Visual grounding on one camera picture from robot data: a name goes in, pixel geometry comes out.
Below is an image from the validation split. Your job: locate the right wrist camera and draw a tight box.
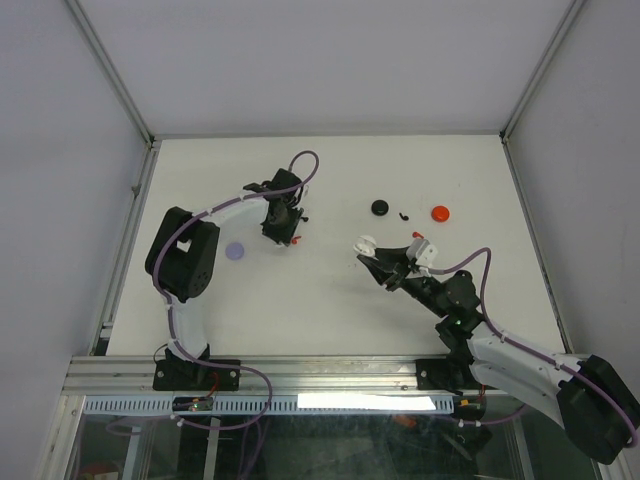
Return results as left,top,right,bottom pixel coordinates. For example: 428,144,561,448
406,238,438,276

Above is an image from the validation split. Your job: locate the purple cable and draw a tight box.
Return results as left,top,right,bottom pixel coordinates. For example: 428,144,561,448
152,151,321,351
427,247,636,446

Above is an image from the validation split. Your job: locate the aluminium frame post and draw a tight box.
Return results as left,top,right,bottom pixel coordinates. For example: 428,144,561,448
499,0,588,141
63,0,154,146

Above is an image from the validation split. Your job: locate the slotted cable duct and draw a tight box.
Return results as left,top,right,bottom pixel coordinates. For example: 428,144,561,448
84,393,454,416

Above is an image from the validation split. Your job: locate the black earbud charging case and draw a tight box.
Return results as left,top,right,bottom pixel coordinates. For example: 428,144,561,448
370,199,389,216

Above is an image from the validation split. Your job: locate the aluminium mounting rail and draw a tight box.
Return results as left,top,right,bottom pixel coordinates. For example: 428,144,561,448
62,352,601,396

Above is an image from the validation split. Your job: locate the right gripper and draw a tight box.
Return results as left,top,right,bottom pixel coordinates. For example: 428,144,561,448
358,245,448,319

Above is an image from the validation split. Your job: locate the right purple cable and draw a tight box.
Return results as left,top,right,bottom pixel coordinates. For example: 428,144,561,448
427,247,636,446

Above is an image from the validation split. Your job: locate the left aluminium frame post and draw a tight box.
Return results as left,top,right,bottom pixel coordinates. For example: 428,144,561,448
63,0,154,146

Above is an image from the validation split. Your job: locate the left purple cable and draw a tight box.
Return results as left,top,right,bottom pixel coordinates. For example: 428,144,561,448
152,151,321,351

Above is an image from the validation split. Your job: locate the red earbud charging case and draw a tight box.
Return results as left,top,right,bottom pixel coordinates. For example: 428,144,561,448
431,205,451,223

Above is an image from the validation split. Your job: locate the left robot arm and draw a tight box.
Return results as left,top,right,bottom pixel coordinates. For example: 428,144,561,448
145,169,305,389

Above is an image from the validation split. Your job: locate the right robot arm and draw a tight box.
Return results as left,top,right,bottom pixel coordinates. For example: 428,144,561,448
354,236,639,465

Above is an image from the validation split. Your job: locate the right aluminium frame post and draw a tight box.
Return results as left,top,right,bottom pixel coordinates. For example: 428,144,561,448
499,0,588,141

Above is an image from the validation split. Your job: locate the white earbud charging case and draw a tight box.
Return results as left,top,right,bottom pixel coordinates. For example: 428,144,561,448
353,235,377,258

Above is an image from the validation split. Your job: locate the purple earbud charging case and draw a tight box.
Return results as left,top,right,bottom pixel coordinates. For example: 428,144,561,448
225,242,245,261

